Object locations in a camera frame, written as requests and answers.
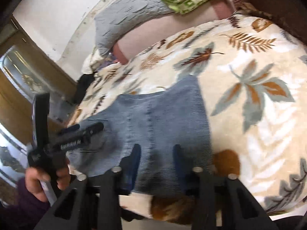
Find blue denim pant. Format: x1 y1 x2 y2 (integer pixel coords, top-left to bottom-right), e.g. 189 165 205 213
67 75 213 197

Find person's left hand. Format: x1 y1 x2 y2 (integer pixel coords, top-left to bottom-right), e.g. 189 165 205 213
24 157 72 203

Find black cloth at bed edge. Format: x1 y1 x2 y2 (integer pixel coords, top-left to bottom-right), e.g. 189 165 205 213
72 73 95 104

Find white crumpled cloth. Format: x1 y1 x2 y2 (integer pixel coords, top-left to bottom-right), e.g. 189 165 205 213
81 47 105 74

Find wooden door with glass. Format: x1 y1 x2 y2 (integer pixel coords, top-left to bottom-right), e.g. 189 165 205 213
1 17 76 204

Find pink bolster cushion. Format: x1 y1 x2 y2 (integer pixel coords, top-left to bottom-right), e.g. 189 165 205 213
112 0 234 64

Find cream leaf-print blanket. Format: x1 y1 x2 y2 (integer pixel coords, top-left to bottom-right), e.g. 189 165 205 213
72 15 306 225

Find grey quilted pillow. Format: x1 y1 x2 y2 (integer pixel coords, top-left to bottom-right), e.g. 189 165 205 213
95 0 173 56

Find brown sofa with ruffle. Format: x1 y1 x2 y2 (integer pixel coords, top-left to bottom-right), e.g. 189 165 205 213
232 0 306 44

